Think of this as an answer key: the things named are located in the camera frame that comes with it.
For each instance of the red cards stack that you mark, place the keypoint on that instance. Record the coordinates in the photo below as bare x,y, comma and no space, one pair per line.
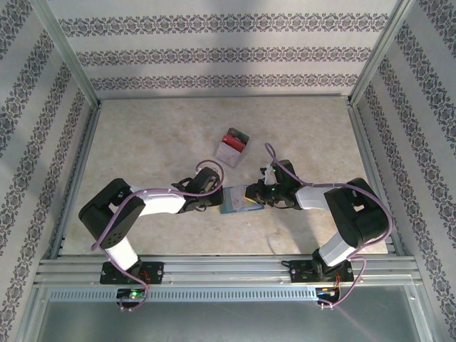
233,142

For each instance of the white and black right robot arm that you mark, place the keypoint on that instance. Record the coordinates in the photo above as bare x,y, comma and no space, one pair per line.
317,197

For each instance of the red and white box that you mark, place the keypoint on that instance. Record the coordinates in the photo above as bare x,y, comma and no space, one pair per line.
242,154

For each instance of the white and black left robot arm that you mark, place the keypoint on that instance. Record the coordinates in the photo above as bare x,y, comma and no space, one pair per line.
160,203

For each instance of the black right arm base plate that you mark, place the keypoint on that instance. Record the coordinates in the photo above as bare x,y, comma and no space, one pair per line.
299,274

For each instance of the aluminium frame crossbar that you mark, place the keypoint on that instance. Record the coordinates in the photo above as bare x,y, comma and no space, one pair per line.
224,96

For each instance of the grey metal sheet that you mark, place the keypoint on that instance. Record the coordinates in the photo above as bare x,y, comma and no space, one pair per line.
228,324

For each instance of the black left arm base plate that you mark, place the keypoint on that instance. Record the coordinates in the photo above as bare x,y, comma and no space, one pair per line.
156,272

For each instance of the pale floral card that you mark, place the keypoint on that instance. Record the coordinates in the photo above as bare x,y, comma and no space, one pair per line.
226,155
237,199

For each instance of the black card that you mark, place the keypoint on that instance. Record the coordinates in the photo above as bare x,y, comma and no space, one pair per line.
239,134

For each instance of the blue card holder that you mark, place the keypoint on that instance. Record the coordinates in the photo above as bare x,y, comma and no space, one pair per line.
224,207

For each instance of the controller board with green light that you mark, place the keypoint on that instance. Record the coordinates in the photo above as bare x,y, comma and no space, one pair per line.
133,294

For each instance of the aluminium mounting rail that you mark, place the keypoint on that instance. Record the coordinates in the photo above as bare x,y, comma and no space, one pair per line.
221,270

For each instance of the aluminium table side rail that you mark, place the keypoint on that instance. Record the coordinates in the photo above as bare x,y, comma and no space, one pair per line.
76,178
374,156

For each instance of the aluminium frame post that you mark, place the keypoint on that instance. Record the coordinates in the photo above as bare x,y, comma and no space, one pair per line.
381,53
67,53

